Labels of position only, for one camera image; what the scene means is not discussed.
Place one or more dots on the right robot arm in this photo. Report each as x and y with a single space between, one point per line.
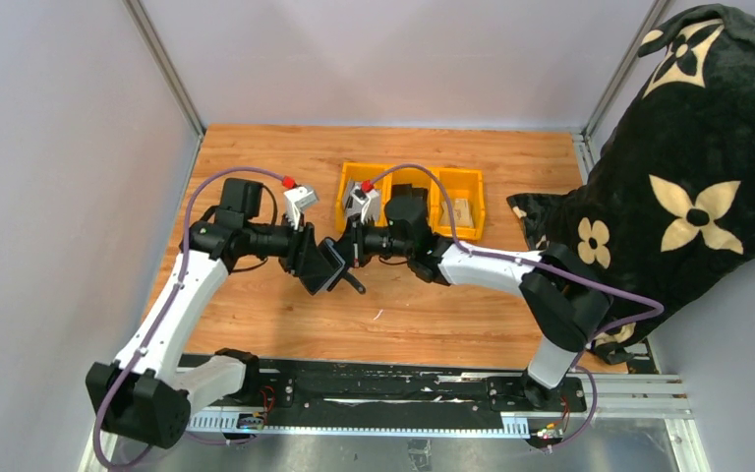
562 294

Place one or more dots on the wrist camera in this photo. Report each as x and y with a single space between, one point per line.
298 200
371 206

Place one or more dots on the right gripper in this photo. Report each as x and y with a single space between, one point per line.
352 246

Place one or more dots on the black leather card holder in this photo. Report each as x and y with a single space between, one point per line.
335 269

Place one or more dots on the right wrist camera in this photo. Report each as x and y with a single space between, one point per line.
371 206

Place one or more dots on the gold cards in bin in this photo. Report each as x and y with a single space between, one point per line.
461 213

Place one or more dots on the black floral blanket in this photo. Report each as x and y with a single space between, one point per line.
669 208

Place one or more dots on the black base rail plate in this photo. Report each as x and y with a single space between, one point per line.
323 397

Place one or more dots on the yellow three-compartment bin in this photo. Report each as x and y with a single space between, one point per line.
451 183

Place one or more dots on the black cards in bin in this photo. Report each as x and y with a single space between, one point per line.
410 191

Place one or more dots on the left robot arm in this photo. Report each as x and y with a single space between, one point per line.
140 395

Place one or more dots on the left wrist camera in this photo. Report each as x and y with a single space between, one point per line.
298 200

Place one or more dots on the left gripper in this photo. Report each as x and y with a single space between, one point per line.
301 247

